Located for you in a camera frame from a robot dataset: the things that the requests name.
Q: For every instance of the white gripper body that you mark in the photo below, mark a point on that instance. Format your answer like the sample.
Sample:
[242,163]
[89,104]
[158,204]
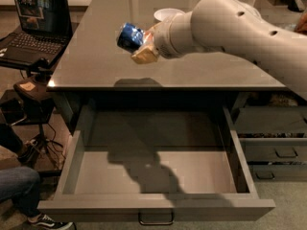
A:
[162,39]

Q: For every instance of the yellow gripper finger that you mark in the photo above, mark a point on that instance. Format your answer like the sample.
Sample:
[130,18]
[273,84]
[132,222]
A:
[145,54]
[148,35]

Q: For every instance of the blue pepsi can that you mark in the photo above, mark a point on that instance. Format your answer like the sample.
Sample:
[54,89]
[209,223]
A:
[130,37]

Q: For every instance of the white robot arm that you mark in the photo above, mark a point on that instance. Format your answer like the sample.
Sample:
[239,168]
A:
[231,27]

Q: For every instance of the open grey top drawer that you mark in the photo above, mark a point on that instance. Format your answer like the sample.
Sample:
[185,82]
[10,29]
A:
[123,162]

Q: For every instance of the grey middle side drawer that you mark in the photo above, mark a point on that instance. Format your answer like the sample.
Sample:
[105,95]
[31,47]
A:
[274,149]

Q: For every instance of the grey lower side drawer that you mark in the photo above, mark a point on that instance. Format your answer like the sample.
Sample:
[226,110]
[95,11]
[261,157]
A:
[279,173]

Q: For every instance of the white ceramic bowl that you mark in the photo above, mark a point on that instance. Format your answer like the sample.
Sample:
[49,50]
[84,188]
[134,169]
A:
[162,14]

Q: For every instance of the black laptop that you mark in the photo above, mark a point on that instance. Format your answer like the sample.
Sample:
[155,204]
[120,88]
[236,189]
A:
[45,31]

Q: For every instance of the yellow sticky note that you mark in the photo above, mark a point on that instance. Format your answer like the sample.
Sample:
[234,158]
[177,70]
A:
[27,86]

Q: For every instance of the person leg in jeans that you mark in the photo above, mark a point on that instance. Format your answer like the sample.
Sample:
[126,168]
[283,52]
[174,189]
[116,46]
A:
[21,186]

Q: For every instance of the black and white sneaker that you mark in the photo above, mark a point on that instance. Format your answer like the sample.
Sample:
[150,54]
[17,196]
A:
[47,223]

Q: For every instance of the black drawer handle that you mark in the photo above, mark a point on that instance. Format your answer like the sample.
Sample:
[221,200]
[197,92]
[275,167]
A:
[160,218]

